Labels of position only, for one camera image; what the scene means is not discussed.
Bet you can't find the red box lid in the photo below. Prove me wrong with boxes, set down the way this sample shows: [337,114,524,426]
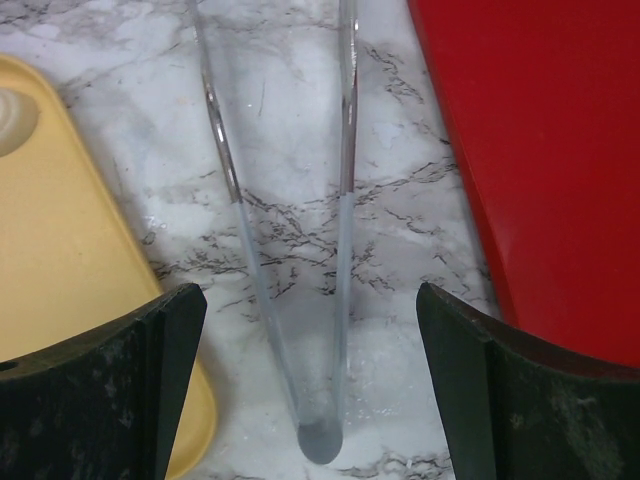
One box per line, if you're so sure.
[409,1,639,366]

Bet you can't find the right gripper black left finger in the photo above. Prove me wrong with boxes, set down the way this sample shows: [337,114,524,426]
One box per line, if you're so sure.
[1,283,207,479]

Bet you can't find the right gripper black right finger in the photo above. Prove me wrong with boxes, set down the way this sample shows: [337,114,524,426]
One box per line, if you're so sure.
[416,282,639,479]

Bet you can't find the yellow plastic tray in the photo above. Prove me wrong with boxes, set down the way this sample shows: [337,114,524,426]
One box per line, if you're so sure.
[1,55,217,479]

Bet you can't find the clear and metal tongs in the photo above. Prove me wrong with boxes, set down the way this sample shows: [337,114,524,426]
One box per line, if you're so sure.
[188,1,359,465]

